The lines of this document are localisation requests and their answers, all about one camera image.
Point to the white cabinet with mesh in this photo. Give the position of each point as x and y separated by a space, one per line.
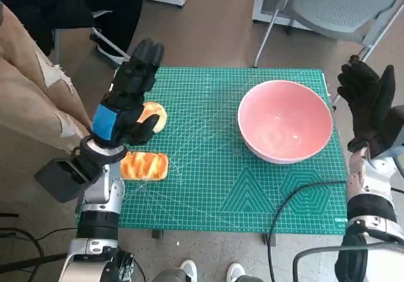
257 4

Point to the metal frame chair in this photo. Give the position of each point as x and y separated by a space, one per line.
57 48

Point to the black table bracket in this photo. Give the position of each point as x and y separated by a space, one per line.
270 240
158 234

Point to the seated person in black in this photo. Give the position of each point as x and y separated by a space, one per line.
63 4

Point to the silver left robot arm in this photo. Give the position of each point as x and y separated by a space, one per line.
98 225

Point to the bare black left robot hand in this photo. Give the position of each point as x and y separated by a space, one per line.
126 105

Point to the green cutting mat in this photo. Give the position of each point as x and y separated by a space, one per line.
205 184

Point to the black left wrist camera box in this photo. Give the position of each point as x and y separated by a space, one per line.
60 181

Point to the rectangular braided toy bread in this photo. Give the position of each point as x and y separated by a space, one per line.
145 165

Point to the round toy bread bun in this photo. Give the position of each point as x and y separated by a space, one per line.
154 108

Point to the person in beige trousers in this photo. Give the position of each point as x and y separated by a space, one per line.
25 89

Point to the grey mesh chair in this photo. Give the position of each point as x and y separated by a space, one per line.
331 4

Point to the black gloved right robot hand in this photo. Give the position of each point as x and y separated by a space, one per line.
369 118

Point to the black flat bar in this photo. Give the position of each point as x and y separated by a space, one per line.
31 261

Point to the black electronic box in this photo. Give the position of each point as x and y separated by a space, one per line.
121 267

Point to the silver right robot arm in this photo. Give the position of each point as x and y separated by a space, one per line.
369 209

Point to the pink bowl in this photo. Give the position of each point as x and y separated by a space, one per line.
284 121

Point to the white shoe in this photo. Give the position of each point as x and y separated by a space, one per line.
189 271
236 272

